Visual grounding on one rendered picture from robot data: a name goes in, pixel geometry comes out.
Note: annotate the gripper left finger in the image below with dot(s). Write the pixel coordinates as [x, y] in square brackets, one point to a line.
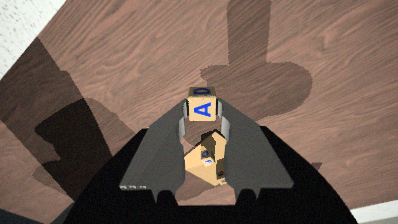
[152, 161]

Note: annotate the tan square mat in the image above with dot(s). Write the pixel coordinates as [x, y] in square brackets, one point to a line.
[194, 165]

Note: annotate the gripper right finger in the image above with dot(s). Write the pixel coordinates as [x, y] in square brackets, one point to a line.
[256, 158]

